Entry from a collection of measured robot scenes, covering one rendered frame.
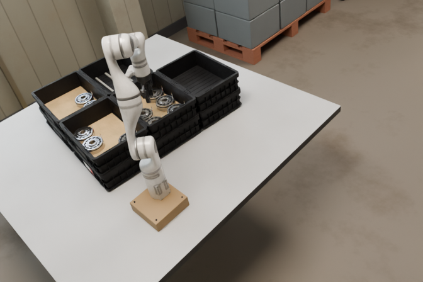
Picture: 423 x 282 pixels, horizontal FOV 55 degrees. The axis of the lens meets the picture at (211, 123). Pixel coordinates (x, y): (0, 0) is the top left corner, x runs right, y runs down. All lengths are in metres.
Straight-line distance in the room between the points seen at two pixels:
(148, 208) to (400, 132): 2.07
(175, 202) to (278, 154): 0.57
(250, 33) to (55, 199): 2.40
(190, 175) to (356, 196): 1.23
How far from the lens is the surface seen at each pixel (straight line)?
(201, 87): 2.33
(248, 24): 3.81
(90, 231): 1.95
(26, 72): 3.97
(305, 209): 2.71
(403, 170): 3.02
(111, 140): 2.13
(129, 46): 1.53
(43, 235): 2.04
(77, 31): 4.09
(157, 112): 2.21
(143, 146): 1.65
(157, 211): 1.83
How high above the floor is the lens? 2.15
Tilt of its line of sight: 40 degrees down
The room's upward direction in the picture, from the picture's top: 10 degrees counter-clockwise
